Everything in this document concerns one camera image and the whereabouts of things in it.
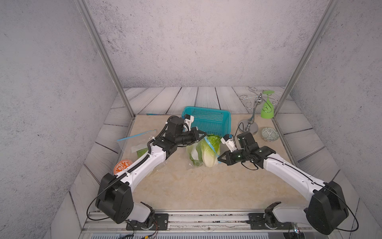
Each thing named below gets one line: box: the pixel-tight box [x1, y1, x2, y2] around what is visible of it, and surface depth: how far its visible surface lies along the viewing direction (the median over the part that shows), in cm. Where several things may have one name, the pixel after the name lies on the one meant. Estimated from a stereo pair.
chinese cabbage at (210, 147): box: [199, 134, 222, 168], surface depth 79 cm
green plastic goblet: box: [260, 90, 276, 120], surface depth 89 cm
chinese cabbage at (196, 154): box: [188, 139, 204, 167], surface depth 82 cm
